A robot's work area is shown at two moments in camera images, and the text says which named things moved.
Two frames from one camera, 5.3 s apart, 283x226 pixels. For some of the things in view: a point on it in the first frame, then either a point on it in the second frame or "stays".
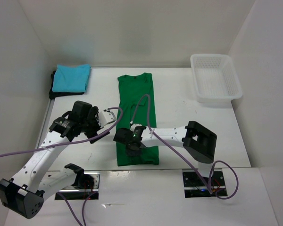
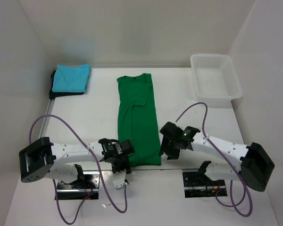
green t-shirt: (136, 106) stays
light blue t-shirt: (71, 78) stays
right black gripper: (129, 152) to (172, 155)
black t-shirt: (52, 94) stays
